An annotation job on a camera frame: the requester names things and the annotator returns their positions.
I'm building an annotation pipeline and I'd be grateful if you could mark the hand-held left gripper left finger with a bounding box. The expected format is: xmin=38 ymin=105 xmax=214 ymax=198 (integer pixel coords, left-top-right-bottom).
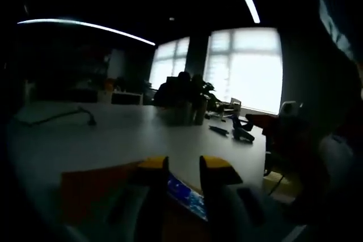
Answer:
xmin=106 ymin=155 xmax=171 ymax=242

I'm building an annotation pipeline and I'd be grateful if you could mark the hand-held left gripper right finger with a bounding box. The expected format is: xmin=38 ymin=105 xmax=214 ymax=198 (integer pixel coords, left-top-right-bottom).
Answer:
xmin=199 ymin=155 xmax=275 ymax=242

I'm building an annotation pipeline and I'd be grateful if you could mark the blue toothpaste tube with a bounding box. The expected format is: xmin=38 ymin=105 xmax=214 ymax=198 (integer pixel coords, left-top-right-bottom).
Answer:
xmin=166 ymin=170 xmax=209 ymax=223

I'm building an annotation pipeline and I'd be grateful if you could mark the orange small board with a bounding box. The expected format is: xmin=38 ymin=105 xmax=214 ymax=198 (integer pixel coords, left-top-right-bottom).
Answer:
xmin=60 ymin=160 xmax=209 ymax=242

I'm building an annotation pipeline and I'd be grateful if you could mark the black hand tool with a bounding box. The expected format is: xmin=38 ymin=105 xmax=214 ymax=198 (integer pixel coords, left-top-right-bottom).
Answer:
xmin=231 ymin=116 xmax=256 ymax=143

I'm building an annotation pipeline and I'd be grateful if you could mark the white desk tray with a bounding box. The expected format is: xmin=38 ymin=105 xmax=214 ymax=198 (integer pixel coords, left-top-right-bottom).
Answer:
xmin=219 ymin=97 xmax=243 ymax=118

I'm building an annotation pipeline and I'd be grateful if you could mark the black pen-like tool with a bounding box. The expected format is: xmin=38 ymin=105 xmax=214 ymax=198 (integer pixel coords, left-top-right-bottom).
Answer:
xmin=209 ymin=124 xmax=230 ymax=138

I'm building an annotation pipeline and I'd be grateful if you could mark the white table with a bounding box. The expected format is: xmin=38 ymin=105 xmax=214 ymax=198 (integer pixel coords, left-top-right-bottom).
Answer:
xmin=5 ymin=101 xmax=268 ymax=242

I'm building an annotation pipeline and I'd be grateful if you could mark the wide window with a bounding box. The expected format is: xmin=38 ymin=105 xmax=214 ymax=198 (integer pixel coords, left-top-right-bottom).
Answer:
xmin=203 ymin=27 xmax=285 ymax=116

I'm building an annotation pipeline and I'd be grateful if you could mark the yellow box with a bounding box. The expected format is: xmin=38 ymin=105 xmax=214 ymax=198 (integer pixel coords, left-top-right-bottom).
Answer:
xmin=262 ymin=168 xmax=297 ymax=199

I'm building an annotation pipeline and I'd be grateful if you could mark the potted plant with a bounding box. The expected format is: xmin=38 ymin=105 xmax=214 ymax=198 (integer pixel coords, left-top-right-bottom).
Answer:
xmin=191 ymin=74 xmax=224 ymax=126

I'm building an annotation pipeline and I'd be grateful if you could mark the white low cabinet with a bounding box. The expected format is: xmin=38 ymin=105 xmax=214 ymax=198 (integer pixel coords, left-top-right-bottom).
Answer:
xmin=110 ymin=91 xmax=143 ymax=106

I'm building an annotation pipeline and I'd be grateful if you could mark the narrow window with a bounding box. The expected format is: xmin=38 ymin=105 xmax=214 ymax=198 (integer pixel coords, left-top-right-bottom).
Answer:
xmin=148 ymin=36 xmax=191 ymax=92

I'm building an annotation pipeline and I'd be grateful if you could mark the dark storage shelf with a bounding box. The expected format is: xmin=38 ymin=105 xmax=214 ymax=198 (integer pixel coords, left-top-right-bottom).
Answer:
xmin=64 ymin=48 xmax=114 ymax=97

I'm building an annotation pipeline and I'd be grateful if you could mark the long ceiling light strip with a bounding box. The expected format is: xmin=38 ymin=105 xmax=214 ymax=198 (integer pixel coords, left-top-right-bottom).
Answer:
xmin=16 ymin=18 xmax=157 ymax=46

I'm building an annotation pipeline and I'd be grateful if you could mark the black cable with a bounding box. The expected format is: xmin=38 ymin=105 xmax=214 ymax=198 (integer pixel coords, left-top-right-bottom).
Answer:
xmin=14 ymin=106 xmax=98 ymax=128

